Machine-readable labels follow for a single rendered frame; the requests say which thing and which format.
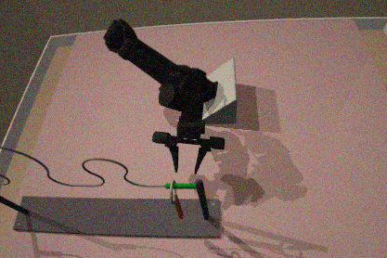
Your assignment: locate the orange handle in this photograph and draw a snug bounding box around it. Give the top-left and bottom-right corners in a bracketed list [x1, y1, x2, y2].
[170, 180, 183, 220]

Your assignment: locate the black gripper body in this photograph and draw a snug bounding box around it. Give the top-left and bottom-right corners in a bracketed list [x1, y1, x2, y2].
[152, 112, 225, 149]

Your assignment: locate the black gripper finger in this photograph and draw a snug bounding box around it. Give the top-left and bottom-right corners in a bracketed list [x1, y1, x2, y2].
[164, 144, 179, 173]
[194, 148, 211, 174]

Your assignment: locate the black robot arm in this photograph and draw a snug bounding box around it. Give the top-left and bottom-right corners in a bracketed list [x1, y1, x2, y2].
[104, 19, 218, 139]

